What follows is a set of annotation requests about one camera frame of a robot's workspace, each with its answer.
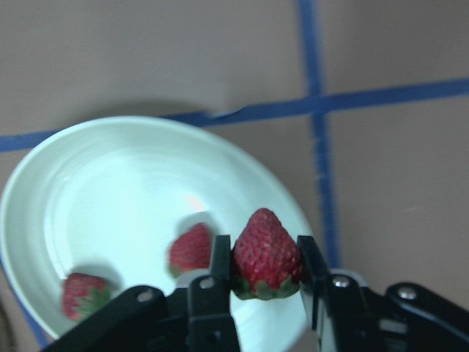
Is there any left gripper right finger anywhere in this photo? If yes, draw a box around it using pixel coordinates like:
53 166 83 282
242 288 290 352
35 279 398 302
297 235 385 351

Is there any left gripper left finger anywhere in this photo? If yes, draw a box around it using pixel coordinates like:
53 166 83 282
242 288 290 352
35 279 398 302
188 235 240 351

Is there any strawberry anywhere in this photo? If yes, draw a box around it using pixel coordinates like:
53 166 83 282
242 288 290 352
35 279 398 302
62 273 111 321
232 208 302 301
168 223 213 278

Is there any light green plate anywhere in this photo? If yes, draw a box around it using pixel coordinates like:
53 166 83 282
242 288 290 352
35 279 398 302
1 117 311 338

